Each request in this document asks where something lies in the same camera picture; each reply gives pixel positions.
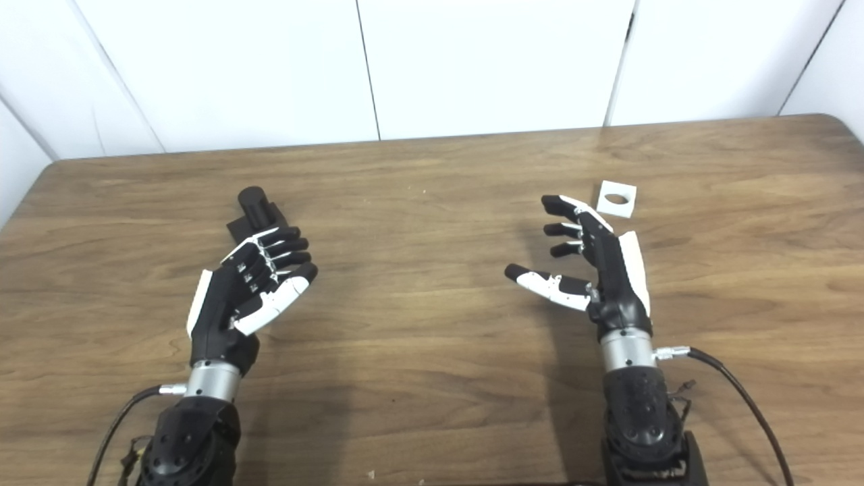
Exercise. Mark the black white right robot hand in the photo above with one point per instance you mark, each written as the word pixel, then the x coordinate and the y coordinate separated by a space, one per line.
pixel 617 283

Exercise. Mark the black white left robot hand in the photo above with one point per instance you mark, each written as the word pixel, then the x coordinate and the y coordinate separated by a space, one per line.
pixel 223 304

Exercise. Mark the white square piece with hole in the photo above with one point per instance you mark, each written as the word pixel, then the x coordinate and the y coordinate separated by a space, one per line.
pixel 629 208

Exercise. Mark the black peg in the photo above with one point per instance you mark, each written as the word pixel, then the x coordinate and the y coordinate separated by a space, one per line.
pixel 253 202

